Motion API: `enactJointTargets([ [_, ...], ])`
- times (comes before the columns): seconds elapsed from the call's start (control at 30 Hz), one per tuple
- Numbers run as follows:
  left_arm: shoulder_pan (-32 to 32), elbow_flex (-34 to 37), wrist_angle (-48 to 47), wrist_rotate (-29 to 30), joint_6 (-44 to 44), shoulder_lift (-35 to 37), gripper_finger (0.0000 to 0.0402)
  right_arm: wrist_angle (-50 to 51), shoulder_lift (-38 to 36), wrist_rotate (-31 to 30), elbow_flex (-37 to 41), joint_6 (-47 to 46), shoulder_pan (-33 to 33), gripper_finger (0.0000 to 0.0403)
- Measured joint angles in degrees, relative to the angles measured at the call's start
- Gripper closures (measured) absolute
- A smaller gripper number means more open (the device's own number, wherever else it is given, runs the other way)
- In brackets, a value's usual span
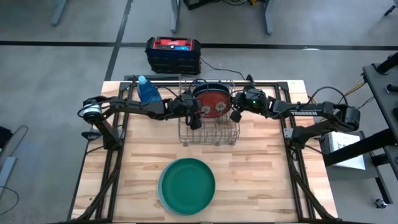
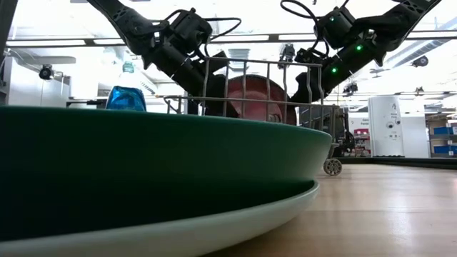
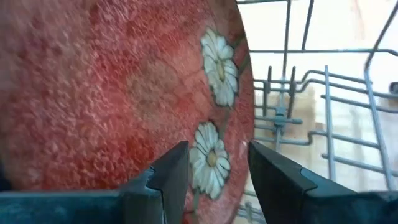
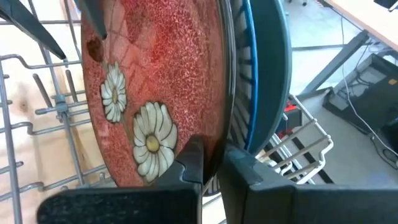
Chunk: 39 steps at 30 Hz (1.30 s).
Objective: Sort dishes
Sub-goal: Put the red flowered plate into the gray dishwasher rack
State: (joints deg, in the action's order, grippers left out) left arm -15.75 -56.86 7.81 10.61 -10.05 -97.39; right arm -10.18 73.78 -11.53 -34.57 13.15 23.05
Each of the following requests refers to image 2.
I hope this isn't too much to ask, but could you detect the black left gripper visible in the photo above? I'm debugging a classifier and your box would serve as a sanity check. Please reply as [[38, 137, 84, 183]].
[[142, 39, 240, 119]]

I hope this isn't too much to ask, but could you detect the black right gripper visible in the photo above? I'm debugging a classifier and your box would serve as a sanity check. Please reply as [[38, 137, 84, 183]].
[[291, 37, 385, 104]]

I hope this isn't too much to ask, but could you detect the red flower plate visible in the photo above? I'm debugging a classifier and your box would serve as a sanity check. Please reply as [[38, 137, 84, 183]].
[[221, 74, 298, 126]]

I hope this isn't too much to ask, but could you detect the dark green deep plate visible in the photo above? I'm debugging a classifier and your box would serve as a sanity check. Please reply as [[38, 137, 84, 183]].
[[0, 105, 333, 242]]

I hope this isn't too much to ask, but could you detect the pale mint plate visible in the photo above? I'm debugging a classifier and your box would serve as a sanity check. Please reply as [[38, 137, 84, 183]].
[[0, 180, 321, 257]]

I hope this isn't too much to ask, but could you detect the black equipment cart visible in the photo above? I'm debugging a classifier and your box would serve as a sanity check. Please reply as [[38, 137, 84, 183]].
[[299, 105, 356, 158]]

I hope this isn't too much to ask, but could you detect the white kiosk cabinet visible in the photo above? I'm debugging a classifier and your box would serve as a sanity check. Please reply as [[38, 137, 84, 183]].
[[367, 95, 406, 158]]

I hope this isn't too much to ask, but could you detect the blue dish soap bottle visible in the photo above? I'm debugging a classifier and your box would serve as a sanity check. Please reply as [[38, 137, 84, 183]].
[[106, 61, 147, 112]]

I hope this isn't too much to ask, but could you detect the blue storage bin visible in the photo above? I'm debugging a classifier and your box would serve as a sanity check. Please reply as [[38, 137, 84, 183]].
[[433, 126, 457, 136], [433, 145, 457, 156]]

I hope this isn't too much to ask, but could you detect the ceiling light bar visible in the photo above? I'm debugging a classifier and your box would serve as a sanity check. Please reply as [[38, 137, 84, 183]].
[[5, 32, 457, 47]]

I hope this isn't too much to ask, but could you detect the black ceiling camera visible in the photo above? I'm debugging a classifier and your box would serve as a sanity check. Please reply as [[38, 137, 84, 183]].
[[280, 44, 296, 65], [38, 64, 55, 81], [412, 55, 429, 69], [342, 82, 359, 96]]

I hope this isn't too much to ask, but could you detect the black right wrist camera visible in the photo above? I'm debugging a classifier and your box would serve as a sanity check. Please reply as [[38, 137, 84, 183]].
[[316, 6, 356, 49]]

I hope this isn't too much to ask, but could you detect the grey wire dish rack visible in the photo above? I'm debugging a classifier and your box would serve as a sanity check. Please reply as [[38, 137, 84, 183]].
[[163, 56, 343, 177]]

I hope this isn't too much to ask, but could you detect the black aluminium table frame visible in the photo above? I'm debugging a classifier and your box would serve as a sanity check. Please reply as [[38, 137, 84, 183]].
[[335, 156, 457, 171]]

